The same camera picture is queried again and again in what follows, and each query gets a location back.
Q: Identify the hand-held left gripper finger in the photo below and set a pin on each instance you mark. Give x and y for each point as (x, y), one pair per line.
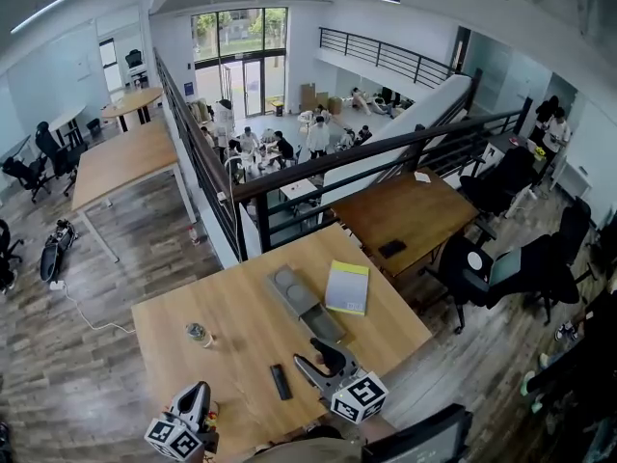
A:
(185, 403)
(205, 403)

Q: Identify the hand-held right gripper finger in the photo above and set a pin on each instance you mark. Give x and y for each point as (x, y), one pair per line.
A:
(313, 374)
(340, 360)

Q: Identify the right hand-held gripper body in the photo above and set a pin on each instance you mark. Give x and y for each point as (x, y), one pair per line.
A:
(359, 396)

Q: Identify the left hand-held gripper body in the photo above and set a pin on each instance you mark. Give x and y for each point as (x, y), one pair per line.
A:
(173, 439)

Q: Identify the black remote control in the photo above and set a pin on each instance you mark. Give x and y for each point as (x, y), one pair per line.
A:
(281, 381)

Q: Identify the grey storage box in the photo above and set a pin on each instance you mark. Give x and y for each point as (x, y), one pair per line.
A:
(289, 290)

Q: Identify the person's right forearm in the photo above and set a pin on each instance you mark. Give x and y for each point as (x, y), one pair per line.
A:
(376, 429)

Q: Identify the cardboard box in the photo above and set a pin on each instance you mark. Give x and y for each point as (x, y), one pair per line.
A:
(308, 97)
(335, 105)
(322, 100)

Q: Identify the person's right hand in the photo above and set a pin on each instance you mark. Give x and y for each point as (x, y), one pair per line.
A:
(323, 362)

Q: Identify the clear glass bottle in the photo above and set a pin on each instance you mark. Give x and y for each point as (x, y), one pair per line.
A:
(195, 332)

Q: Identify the grey booklet yellow edge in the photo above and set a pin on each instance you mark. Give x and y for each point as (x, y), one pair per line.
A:
(347, 287)

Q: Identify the person's torso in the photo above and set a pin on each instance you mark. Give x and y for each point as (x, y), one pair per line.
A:
(308, 451)

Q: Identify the black curved panel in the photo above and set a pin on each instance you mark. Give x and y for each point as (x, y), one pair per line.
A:
(424, 437)

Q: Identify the black phone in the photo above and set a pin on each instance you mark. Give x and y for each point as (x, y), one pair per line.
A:
(392, 249)

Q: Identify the black office chair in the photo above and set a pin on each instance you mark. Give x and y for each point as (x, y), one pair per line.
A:
(58, 155)
(576, 229)
(458, 278)
(26, 174)
(7, 253)
(501, 181)
(135, 60)

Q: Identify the black railing wooden handrail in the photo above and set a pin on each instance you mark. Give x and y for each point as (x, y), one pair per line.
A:
(262, 225)

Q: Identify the dark wooden table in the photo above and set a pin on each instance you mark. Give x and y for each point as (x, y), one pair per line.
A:
(410, 210)

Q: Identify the plastic bottle red label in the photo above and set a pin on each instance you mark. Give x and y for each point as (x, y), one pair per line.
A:
(193, 236)

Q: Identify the white round disc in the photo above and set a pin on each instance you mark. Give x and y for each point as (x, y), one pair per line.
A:
(474, 260)

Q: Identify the white power strip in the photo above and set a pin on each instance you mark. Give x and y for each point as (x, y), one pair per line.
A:
(57, 285)

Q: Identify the white low table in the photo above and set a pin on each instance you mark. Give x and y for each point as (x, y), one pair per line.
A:
(299, 188)

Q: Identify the white paper slip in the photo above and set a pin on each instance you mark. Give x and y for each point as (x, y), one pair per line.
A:
(424, 177)

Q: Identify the office chair teal back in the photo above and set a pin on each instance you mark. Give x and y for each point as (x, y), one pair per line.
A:
(530, 278)

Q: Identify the black slatted railing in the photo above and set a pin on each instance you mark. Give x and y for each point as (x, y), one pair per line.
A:
(202, 162)

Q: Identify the white desk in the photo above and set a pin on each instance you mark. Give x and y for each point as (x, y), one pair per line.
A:
(520, 203)

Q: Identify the long light wooden table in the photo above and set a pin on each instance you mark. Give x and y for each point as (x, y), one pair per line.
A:
(125, 162)

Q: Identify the yellow black stool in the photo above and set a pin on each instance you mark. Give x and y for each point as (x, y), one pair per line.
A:
(277, 107)

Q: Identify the glass entrance doors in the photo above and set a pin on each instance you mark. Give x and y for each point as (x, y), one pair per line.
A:
(253, 89)

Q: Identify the small yellow object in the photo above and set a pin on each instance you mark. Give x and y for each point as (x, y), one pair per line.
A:
(540, 153)

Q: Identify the black waste bin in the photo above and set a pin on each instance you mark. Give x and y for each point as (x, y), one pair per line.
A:
(94, 127)

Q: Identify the round wooden table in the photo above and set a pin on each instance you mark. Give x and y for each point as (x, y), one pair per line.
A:
(132, 101)

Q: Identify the black balcony railing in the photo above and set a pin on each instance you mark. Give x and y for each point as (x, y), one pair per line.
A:
(385, 53)

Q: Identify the white round table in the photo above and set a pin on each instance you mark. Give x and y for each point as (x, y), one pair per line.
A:
(67, 114)

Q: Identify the linear ceiling light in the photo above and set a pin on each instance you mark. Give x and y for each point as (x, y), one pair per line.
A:
(43, 11)

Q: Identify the blue wall sign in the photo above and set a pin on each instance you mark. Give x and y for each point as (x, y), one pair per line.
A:
(189, 89)

